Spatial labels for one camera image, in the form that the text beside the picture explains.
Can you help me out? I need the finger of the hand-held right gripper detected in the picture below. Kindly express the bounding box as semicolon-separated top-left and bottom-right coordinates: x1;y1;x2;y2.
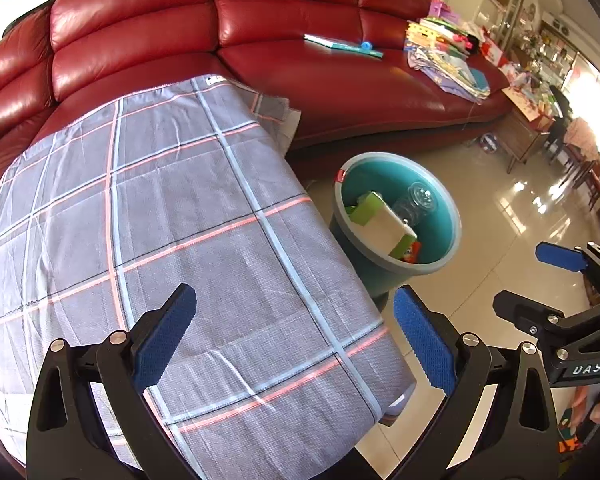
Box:
492;289;600;346
535;241;600;286

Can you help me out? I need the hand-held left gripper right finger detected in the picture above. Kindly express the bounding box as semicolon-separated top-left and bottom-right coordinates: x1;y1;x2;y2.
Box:
390;284;561;480

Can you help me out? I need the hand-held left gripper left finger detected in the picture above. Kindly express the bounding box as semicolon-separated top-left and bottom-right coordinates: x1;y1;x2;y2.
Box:
25;282;201;480

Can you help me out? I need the teal plastic bucket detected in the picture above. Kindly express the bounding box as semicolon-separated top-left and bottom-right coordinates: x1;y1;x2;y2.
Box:
328;152;463;301

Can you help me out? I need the large white green medicine box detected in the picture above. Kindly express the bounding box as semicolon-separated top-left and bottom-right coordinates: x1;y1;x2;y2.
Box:
352;202;418;261

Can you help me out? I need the clear water bottle blue label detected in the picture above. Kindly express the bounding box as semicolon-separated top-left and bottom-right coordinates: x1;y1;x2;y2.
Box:
392;181;441;226

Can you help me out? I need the wooden side cabinet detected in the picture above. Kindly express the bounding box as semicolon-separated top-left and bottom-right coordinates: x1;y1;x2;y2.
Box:
500;87;553;175

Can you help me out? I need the grey plaid cloth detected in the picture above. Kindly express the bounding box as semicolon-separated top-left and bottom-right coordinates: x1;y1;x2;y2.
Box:
0;74;418;480

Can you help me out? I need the dark wooden chair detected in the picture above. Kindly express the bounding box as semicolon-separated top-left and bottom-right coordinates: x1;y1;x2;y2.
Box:
547;85;578;163

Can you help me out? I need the pile of colourful books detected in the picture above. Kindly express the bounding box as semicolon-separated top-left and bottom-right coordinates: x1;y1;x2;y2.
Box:
404;0;492;98

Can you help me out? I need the thin teal book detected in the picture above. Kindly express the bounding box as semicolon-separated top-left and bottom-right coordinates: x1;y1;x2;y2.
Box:
303;34;385;59

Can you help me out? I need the red leather sofa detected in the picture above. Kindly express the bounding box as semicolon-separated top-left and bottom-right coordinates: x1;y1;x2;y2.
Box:
0;0;513;466

